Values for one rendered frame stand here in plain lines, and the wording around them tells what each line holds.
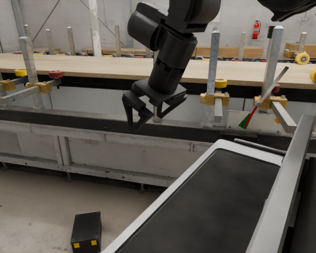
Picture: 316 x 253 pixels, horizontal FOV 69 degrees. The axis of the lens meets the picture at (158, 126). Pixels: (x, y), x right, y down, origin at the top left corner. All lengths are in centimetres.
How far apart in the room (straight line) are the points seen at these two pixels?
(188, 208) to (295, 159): 9
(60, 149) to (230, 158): 172
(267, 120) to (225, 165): 94
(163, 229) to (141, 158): 150
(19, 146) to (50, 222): 74
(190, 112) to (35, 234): 120
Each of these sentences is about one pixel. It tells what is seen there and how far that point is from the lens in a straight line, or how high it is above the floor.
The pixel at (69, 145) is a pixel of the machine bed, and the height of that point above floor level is 33.
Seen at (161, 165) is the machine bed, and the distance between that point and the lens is 167.
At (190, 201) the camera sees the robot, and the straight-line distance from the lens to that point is 22.
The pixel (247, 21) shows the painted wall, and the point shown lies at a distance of 831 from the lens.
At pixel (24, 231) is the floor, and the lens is 179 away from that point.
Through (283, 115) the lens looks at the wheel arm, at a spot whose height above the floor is 86.
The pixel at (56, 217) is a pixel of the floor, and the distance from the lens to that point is 180.
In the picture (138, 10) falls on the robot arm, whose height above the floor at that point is 121.
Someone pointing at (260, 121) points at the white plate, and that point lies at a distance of 121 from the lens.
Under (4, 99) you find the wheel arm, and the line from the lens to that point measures 133.
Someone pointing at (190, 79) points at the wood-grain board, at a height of 89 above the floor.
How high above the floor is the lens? 119
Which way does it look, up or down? 24 degrees down
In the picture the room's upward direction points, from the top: straight up
